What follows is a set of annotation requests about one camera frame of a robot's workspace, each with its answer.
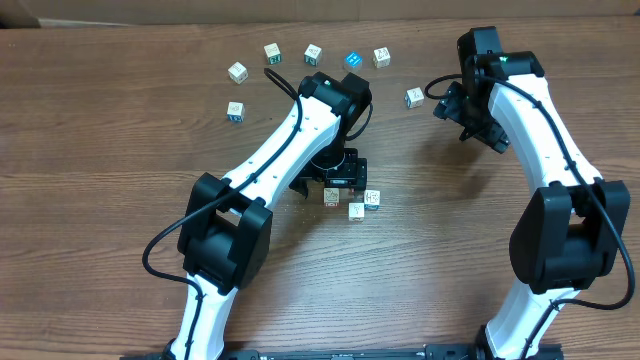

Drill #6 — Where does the block with red G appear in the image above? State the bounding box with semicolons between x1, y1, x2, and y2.
323;188;340;207

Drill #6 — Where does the block with blue H side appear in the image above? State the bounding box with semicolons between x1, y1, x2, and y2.
363;189;381;210

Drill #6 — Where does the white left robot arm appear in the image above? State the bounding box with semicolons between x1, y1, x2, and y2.
162;70;373;359

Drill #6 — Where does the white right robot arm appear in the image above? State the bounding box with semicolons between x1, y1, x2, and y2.
434;51;636;359

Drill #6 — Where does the block with umbrella drawing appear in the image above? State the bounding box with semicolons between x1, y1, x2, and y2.
404;87;425;109

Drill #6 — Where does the plain block hourglass drawing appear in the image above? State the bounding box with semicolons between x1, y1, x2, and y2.
373;47;391;68

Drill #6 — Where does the block with blue top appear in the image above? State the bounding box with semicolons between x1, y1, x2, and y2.
343;51;363;73

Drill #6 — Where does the block with teal letter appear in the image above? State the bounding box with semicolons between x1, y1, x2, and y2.
304;44;322;66

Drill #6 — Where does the block with blue D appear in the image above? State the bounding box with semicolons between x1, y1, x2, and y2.
227;102;245;122

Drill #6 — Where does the block with green R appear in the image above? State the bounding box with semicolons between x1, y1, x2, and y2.
264;43;282;65

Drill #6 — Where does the small plain wooden block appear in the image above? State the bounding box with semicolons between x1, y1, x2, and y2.
228;62;248;84

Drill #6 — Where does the cardboard backdrop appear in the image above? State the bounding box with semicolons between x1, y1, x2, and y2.
1;0;639;28

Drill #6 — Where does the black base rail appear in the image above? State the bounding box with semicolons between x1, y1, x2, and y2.
119;342;566;360

